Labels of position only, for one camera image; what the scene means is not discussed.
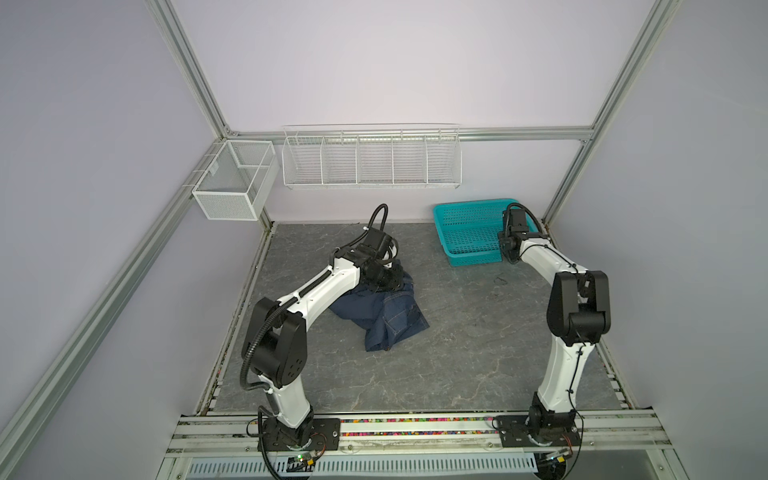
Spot aluminium frame back crossbar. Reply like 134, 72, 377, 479
229, 123, 595, 144

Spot white slotted cable duct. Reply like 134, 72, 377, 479
186, 452, 538, 479

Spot teal plastic basket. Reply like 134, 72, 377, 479
433, 198, 516, 267

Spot dark blue denim trousers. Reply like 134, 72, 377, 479
330, 260, 429, 352

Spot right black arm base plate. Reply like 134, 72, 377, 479
491, 414, 582, 448

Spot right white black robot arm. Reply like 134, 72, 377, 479
498, 202, 611, 445

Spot long white wire wall basket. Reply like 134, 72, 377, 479
282, 136, 463, 189

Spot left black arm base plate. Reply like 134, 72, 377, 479
262, 417, 341, 452

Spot small white mesh wall basket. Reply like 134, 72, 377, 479
192, 140, 279, 221

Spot aluminium front mounting rail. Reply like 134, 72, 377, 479
166, 410, 673, 457

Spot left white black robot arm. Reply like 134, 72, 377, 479
238, 203, 403, 448

